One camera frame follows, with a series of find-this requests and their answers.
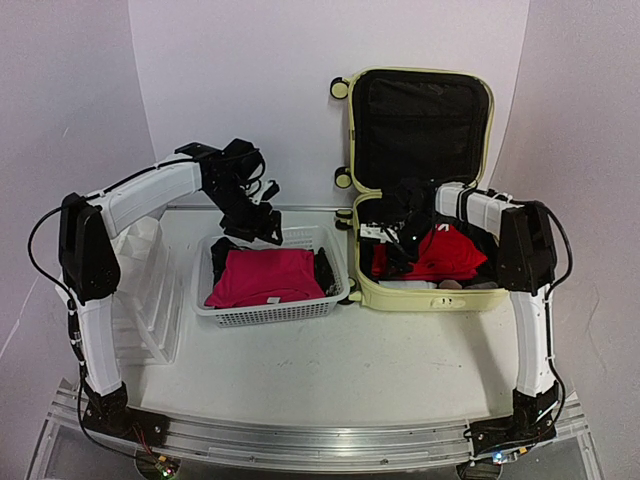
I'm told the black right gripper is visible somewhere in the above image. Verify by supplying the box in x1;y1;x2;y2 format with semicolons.
383;210;440;278

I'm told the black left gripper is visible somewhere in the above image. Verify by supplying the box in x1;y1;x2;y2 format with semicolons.
205;179;284;246

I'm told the black and white patterned garment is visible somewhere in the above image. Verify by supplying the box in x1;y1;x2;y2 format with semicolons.
210;237;337;297

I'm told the red shirt with white print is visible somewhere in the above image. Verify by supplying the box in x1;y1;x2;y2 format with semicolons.
371;224;488;282

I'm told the white perforated plastic basket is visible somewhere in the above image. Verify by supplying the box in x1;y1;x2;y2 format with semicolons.
191;226;349;328

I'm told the pale yellow hard-shell suitcase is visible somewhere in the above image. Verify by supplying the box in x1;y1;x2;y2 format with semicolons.
329;68;507;312

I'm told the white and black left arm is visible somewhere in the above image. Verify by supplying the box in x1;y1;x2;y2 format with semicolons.
39;139;282;446

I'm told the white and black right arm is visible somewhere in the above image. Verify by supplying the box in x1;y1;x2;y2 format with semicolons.
351;182;566;454

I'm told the beige hexagonal compact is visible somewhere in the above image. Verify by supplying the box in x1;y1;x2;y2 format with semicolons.
438;279;462;290

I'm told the white plastic drawer organizer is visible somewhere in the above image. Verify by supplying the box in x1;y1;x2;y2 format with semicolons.
59;219;184;369

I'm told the grey flat case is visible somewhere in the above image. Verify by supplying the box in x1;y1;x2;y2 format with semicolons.
465;281;499;290

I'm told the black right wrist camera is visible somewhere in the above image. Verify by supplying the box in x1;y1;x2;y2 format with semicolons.
392;177;436;214

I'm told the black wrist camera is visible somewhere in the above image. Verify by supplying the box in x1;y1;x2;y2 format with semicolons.
223;138;266;192
392;177;436;214

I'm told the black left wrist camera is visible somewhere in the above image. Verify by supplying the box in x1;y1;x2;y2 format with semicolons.
223;138;266;192

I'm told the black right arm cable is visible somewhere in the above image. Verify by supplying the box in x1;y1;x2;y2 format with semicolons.
542;202;574;446

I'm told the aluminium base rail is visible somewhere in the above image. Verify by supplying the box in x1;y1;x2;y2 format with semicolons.
47;379;591;469

